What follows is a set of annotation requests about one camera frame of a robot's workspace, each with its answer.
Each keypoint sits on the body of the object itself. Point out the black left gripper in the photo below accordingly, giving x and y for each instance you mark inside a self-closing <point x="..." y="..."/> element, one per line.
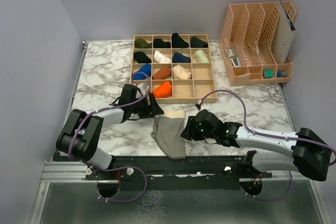
<point x="153" y="109"/>

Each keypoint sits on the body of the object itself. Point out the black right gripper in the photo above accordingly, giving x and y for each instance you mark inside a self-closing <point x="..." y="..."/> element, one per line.
<point x="190" y="131"/>

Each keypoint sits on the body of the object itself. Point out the grey underwear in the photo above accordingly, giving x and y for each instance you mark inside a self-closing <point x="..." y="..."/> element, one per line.
<point x="167" y="129"/>

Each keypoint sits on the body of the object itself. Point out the beige boxer underwear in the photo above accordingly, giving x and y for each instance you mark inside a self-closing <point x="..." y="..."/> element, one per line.
<point x="181" y="73"/>

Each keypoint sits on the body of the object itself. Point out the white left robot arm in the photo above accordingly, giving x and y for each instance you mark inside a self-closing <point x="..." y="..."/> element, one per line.
<point x="85" y="147"/>

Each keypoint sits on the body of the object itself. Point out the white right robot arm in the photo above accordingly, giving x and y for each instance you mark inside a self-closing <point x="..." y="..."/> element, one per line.
<point x="302" y="152"/>

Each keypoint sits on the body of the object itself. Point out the orange rolled cloth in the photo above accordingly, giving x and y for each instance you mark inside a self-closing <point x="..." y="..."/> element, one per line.
<point x="163" y="91"/>

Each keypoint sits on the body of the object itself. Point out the brown rolled cloth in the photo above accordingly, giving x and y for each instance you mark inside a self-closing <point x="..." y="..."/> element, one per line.
<point x="163" y="73"/>

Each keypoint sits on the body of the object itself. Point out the blue rolled cloth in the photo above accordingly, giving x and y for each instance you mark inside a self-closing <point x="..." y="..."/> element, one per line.
<point x="143" y="73"/>

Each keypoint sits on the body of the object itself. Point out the wooden compartment tray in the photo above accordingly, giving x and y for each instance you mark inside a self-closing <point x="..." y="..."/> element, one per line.
<point x="202" y="81"/>

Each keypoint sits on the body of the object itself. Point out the white rolled cloth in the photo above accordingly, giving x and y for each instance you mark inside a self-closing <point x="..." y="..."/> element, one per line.
<point x="160" y="58"/>

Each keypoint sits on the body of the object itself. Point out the black rolled cloth left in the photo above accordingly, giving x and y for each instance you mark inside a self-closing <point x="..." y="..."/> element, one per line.
<point x="141" y="57"/>

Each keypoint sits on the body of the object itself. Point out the black rolled cloth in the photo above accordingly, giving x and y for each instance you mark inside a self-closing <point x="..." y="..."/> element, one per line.
<point x="141" y="57"/>
<point x="178" y="41"/>
<point x="160" y="43"/>

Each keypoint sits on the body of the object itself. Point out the navy rolled cloth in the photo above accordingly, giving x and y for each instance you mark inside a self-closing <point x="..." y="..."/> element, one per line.
<point x="180" y="58"/>

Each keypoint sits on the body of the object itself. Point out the olive green rolled cloth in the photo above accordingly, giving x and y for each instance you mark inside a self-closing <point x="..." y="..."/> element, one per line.
<point x="142" y="44"/>

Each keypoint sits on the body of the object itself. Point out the pale green rolled cloth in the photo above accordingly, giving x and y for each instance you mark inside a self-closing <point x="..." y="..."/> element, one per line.
<point x="201" y="57"/>

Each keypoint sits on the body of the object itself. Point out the dark green rolled cloth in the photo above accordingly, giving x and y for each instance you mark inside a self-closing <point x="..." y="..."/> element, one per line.
<point x="195" y="42"/>

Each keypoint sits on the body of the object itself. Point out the cards in rack slot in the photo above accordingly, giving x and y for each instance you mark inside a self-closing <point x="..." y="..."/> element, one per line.
<point x="238" y="69"/>

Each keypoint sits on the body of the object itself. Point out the blue grey cylinder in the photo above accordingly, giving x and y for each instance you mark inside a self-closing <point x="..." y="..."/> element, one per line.
<point x="282" y="74"/>

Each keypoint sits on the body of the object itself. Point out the pink file organizer rack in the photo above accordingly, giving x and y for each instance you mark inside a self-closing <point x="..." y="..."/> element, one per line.
<point x="250" y="29"/>

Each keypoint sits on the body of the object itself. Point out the grey folder in rack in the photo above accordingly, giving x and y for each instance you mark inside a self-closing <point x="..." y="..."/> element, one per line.
<point x="285" y="31"/>

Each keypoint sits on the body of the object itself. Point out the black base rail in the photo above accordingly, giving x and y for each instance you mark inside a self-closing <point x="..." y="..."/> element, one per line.
<point x="192" y="173"/>

